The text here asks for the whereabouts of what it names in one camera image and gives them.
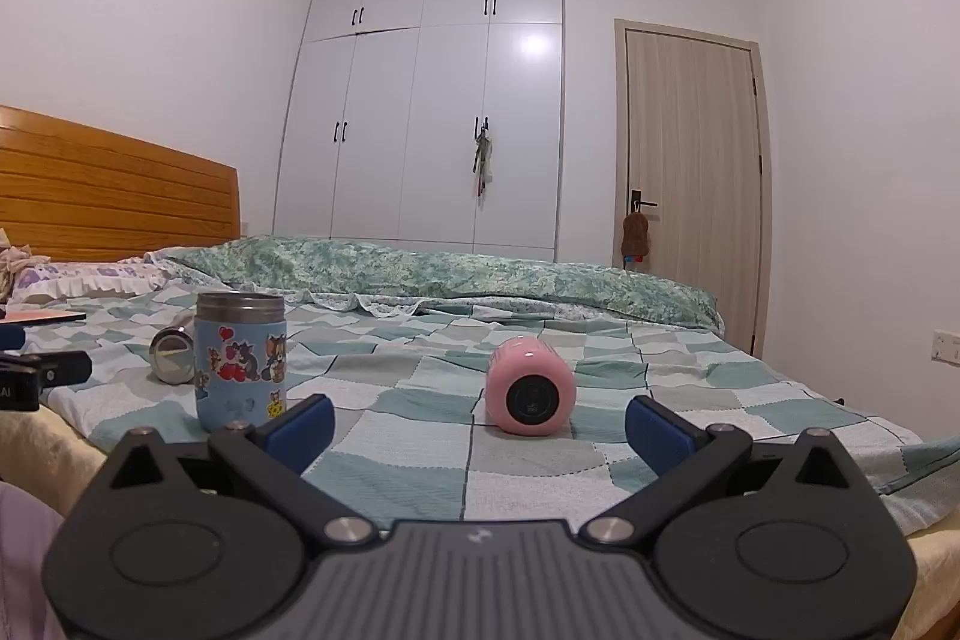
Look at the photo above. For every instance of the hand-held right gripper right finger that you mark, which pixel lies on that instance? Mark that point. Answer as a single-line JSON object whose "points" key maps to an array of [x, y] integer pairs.
{"points": [[658, 434]]}

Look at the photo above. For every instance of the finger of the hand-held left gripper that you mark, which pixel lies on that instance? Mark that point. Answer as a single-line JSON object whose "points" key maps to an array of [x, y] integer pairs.
{"points": [[10, 336], [64, 368]]}

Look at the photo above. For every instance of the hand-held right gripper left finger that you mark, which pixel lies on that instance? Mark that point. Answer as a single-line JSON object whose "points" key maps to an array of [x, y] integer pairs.
{"points": [[304, 431]]}

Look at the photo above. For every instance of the pink bottle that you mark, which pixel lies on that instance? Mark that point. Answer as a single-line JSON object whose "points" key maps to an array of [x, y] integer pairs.
{"points": [[531, 385]]}

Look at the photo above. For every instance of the blue cartoon print cup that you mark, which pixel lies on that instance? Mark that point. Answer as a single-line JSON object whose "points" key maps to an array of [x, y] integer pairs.
{"points": [[240, 362]]}

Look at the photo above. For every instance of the red flat book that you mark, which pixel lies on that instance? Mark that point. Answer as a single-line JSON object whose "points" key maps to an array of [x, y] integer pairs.
{"points": [[45, 315]]}

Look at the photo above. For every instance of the yellow mattress cover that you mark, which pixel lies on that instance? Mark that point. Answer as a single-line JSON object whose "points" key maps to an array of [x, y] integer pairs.
{"points": [[45, 452]]}

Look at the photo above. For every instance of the beige crumpled cloth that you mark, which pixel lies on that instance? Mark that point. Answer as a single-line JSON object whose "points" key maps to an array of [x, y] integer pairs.
{"points": [[19, 265]]}

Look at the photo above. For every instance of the purple floral pillow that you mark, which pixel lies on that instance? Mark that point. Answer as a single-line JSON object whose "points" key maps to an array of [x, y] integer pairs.
{"points": [[82, 276]]}

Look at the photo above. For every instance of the checkered green bed sheet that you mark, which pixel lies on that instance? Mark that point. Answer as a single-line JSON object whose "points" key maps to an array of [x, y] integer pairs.
{"points": [[420, 400]]}

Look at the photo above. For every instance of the pink cloth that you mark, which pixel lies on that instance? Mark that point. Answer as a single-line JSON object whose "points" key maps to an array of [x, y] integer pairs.
{"points": [[26, 550]]}

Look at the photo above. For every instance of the wooden headboard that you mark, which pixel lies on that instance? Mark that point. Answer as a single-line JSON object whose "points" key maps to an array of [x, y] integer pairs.
{"points": [[112, 197]]}

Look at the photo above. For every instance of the brown hanging bag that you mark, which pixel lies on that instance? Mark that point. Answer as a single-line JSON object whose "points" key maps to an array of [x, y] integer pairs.
{"points": [[634, 239]]}

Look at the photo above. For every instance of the green floral quilt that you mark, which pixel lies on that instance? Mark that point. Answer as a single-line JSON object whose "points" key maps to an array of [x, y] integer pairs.
{"points": [[450, 276]]}

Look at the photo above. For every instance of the wooden door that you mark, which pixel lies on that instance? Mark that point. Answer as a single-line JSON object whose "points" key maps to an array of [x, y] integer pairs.
{"points": [[690, 160]]}

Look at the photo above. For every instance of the green hanging ornament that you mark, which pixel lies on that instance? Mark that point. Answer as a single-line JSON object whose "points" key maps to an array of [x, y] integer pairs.
{"points": [[484, 156]]}

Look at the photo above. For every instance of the white wardrobe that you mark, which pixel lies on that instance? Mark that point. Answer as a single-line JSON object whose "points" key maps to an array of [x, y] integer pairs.
{"points": [[420, 115]]}

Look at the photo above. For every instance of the wall socket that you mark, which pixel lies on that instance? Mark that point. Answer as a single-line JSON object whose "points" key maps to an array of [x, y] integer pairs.
{"points": [[946, 345]]}

